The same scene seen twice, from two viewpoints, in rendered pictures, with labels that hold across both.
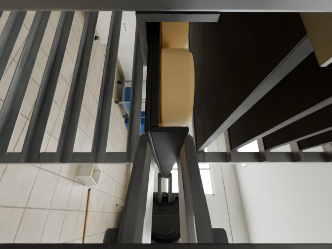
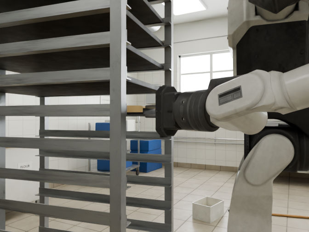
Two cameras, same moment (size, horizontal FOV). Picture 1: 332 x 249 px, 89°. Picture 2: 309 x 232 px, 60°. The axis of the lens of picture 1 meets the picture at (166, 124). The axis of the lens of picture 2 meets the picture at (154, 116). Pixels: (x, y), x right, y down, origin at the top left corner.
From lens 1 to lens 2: 0.59 m
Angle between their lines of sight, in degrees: 1
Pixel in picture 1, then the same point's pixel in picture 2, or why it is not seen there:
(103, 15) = (12, 192)
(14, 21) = not seen: outside the picture
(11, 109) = (134, 225)
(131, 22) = (20, 158)
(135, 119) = (141, 135)
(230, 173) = (216, 25)
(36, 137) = (154, 204)
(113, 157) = (168, 148)
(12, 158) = (168, 219)
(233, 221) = not seen: hidden behind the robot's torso
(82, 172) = (206, 216)
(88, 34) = not seen: hidden behind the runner
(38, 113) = (137, 205)
